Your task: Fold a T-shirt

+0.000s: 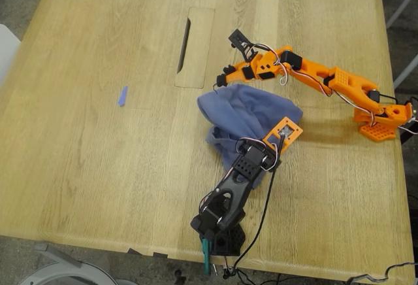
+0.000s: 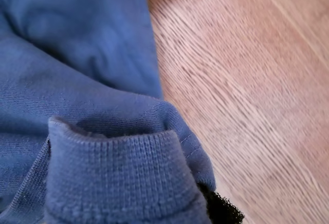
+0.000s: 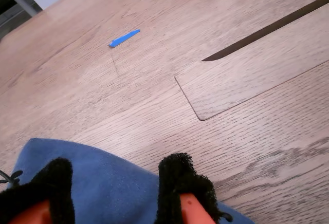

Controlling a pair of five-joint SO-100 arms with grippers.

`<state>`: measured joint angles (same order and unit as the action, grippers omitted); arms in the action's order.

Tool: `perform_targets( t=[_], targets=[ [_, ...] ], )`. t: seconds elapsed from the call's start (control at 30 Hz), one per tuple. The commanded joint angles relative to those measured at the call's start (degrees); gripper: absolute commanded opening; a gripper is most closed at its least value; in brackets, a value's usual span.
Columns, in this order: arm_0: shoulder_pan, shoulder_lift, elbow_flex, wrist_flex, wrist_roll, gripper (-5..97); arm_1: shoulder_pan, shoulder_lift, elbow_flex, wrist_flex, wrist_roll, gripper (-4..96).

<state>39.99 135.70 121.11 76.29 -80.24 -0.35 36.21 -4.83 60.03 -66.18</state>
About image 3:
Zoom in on blue printed T-shirt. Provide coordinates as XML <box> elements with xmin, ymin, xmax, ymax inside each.
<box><xmin>7</xmin><ymin>138</ymin><xmax>255</xmax><ymax>224</ymax></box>

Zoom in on wooden table cable hatch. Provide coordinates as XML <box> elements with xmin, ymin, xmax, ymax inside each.
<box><xmin>174</xmin><ymin>0</ymin><xmax>329</xmax><ymax>122</ymax></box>

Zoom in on short blue tape piece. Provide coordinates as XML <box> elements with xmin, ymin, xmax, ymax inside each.
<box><xmin>107</xmin><ymin>28</ymin><xmax>141</xmax><ymax>49</ymax></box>

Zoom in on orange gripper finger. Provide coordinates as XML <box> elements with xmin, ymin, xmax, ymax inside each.
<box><xmin>0</xmin><ymin>157</ymin><xmax>76</xmax><ymax>224</ymax></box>
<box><xmin>156</xmin><ymin>153</ymin><xmax>233</xmax><ymax>224</ymax></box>

